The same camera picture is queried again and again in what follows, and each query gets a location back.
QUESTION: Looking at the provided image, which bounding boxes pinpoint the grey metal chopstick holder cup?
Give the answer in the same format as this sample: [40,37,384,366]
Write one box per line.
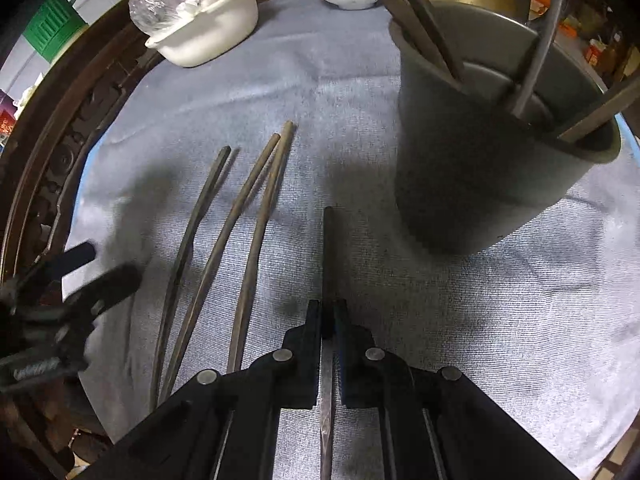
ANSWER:
[390,1,622,257]

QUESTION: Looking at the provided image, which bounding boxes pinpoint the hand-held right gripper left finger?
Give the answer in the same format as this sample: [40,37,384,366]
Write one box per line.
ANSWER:
[107,299,323,480]

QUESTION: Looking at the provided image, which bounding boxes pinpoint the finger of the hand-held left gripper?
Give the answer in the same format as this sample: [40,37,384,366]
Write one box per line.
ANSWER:
[15,241,98,292]
[55,263,144,319]

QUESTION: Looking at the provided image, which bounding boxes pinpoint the green thermos flask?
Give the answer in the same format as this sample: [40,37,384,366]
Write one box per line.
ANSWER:
[22,0,89,64]

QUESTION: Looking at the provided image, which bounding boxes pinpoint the carved dark wooden bench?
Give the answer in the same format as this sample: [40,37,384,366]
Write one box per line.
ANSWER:
[0,20,168,480]

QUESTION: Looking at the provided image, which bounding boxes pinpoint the grey towel cloth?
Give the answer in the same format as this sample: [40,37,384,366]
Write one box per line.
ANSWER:
[65,0,640,480]

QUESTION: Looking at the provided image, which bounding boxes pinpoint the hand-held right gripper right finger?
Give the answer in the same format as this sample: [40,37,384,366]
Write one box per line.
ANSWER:
[332,299,581,480]

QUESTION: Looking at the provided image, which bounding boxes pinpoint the large white bowl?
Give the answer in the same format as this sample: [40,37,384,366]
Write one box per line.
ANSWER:
[145,0,260,68]

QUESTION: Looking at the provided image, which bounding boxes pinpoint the dark slender chopstick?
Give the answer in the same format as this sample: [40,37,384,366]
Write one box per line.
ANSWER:
[157,133,281,403]
[319,206,338,480]
[554,72,640,142]
[347,0,453,77]
[511,0,571,113]
[150,146,232,413]
[226,120,296,375]
[382,0,466,83]

